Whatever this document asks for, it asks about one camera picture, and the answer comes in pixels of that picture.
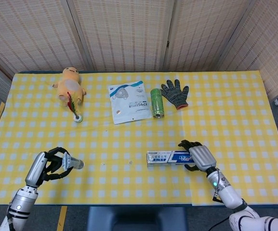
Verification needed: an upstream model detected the blue white toothpaste box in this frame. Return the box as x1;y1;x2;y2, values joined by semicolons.
146;150;198;167

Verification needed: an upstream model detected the green drink can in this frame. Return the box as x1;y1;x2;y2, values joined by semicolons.
150;88;165;119

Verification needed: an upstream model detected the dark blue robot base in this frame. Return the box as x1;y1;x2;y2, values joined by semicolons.
87;206;189;231

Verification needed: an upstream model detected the yellow plush duck toy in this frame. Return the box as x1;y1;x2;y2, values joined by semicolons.
52;67;87;108

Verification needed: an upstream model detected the grey knitted work glove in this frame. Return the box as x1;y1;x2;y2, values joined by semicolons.
161;79;190;111

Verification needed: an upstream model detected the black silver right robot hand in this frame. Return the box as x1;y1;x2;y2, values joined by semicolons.
178;140;217;173

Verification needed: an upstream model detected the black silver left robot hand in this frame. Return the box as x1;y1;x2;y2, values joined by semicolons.
25;147;74;187

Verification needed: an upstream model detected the white face mask package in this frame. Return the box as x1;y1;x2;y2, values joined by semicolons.
108;80;153;125

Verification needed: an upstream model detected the yellow white checkered tablecloth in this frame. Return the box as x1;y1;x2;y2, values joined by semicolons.
0;71;278;206

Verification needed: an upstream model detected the blue white toothpaste tube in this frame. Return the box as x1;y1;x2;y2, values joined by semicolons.
61;152;85;170

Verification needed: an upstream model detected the red green feather shuttlecock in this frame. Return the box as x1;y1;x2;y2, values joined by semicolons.
66;91;83;123

